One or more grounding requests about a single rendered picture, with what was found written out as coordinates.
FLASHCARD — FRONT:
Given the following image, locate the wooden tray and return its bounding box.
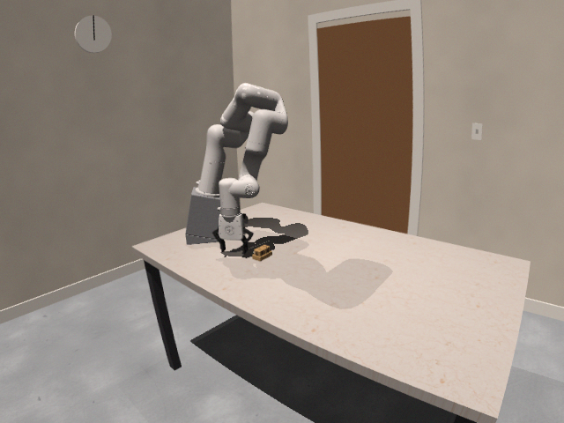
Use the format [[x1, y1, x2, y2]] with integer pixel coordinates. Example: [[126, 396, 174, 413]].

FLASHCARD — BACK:
[[252, 251, 272, 261]]

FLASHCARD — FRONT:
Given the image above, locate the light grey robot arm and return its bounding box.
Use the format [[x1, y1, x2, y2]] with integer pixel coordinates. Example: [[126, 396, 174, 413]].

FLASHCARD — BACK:
[[195, 83, 288, 216]]

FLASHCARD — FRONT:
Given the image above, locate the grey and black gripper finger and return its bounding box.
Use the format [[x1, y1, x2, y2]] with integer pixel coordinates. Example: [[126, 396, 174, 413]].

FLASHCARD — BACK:
[[212, 229, 226, 252], [241, 227, 254, 254]]

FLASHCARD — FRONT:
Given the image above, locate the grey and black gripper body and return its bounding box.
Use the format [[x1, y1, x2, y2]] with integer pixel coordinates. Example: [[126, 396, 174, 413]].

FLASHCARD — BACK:
[[219, 212, 246, 241]]

